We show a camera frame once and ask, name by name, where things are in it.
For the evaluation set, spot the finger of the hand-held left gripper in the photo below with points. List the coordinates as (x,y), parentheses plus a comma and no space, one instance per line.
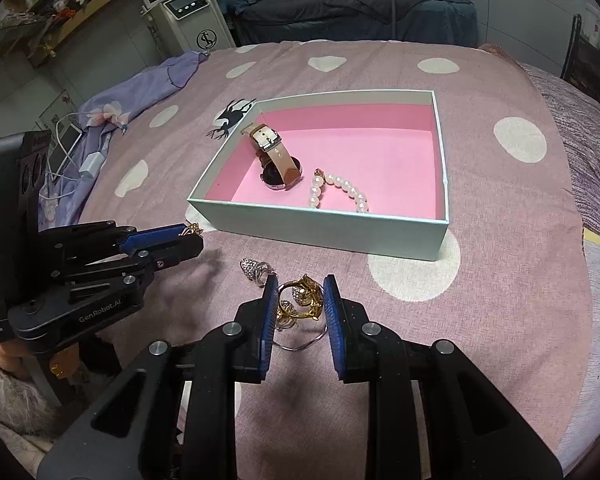
(152,237)
(175,255)

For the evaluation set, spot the pale patterned quilt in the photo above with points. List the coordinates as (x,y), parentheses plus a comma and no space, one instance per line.
(597,335)

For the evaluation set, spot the person's left hand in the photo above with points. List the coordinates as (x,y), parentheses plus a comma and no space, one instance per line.
(15,357)

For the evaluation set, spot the white beauty machine with screen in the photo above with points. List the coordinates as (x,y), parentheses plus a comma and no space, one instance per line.
(190,25)

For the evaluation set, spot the pink polka dot blanket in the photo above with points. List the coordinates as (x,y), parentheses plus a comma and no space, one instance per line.
(480,270)

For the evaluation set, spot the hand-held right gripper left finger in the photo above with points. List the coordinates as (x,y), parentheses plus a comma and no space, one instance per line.
(267,322)

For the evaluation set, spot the white charger plug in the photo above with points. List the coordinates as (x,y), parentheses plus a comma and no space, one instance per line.
(92,163)

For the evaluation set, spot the dark blue covered bed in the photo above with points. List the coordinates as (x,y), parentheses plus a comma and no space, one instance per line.
(355,10)

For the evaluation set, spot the white smartphone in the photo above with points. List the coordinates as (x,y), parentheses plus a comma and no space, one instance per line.
(65,145)

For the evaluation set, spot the purple floral cloth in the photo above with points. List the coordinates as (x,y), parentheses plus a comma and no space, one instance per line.
(145,85)

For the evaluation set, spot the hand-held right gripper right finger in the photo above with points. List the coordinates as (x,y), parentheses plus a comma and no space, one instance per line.
(333,325)

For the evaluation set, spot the person's left forearm fluffy sleeve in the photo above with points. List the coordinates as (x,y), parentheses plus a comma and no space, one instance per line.
(5,405)

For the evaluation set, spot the purple grey knit blanket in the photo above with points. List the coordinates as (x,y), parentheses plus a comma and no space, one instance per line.
(580,135)

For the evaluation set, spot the metal pole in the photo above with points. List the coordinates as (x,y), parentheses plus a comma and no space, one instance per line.
(392,0)

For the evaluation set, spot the light blue box pink lining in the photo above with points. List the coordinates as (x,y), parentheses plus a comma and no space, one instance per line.
(380,135)

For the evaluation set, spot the small gold earring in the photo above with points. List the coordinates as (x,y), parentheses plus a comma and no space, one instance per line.
(195,230)

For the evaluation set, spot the wooden wall shelf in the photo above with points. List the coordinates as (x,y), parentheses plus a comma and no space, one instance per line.
(40,5)

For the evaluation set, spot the thin silver bangle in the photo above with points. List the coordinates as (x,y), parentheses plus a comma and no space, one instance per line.
(300,346)

